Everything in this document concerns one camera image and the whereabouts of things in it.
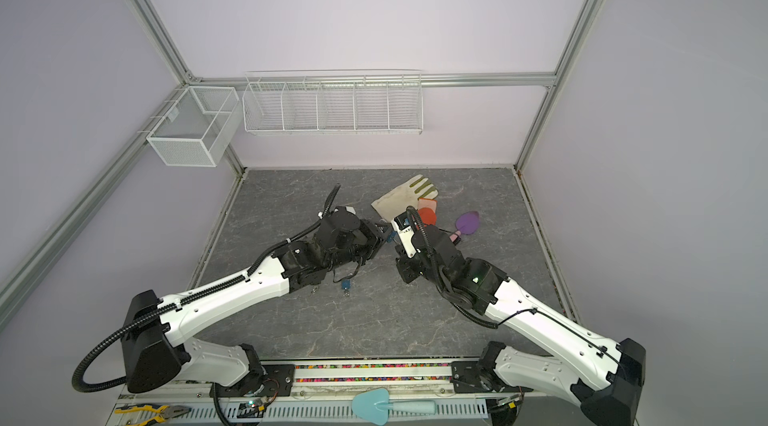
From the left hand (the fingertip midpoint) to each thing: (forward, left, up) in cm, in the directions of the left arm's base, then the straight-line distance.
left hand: (396, 236), depth 71 cm
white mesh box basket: (+47, +64, -1) cm, 79 cm away
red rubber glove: (+26, -13, -26) cm, 39 cm away
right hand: (-2, 0, -2) cm, 3 cm away
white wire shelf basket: (+50, +18, +5) cm, 54 cm away
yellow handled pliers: (-30, +57, -23) cm, 68 cm away
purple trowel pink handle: (+20, -26, -26) cm, 42 cm away
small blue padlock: (-1, +16, -24) cm, 29 cm away
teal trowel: (-31, +8, -24) cm, 40 cm away
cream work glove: (+30, -2, -26) cm, 39 cm away
